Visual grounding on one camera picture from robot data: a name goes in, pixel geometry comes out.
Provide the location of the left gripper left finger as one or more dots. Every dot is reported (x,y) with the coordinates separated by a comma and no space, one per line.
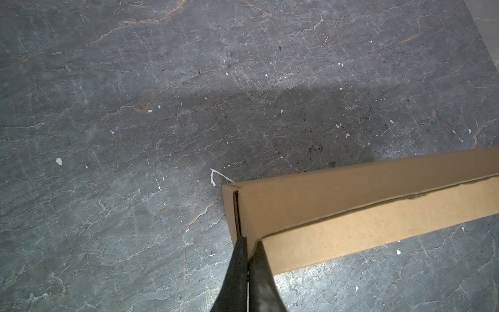
(233,295)

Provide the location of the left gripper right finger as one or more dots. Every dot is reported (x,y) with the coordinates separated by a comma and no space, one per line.
(263,293)

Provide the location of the brown cardboard box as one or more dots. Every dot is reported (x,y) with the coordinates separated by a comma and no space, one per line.
(313,217)

